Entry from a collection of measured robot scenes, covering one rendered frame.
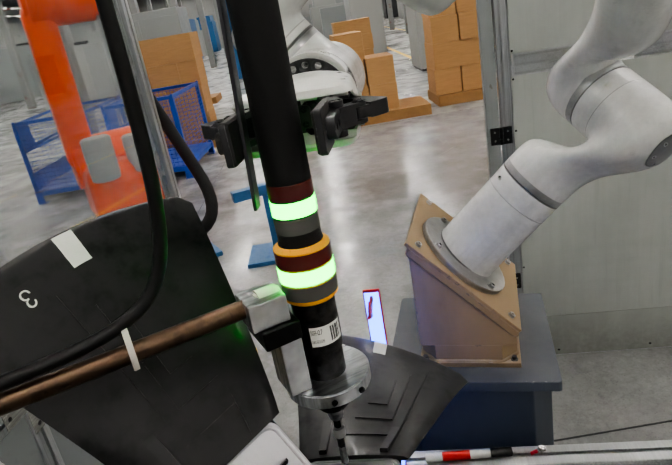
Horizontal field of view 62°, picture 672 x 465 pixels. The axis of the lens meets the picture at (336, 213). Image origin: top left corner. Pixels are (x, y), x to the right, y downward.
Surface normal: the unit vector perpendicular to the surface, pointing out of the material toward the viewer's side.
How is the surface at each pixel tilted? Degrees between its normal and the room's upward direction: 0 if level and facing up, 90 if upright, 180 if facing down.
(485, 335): 90
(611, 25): 114
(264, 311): 90
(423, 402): 19
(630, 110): 53
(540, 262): 90
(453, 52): 90
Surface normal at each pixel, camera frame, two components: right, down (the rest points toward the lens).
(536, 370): -0.16, -0.93
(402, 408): 0.07, -0.98
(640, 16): -0.22, 0.84
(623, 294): -0.11, 0.35
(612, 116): -0.79, -0.08
